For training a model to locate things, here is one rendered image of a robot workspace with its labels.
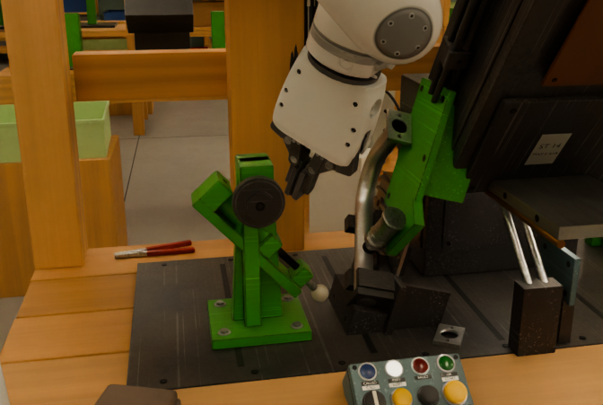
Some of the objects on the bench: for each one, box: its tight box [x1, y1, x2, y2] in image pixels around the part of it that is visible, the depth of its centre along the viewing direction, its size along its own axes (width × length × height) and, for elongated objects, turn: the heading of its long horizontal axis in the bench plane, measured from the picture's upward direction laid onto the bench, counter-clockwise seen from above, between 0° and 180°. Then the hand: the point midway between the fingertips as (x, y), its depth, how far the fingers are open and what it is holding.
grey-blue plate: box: [537, 236, 581, 343], centre depth 106 cm, size 10×2×14 cm, turn 10°
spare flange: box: [433, 323, 465, 349], centre depth 106 cm, size 6×4×1 cm
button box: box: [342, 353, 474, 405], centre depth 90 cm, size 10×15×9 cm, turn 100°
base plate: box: [127, 238, 603, 390], centre depth 122 cm, size 42×110×2 cm, turn 100°
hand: (301, 178), depth 78 cm, fingers closed
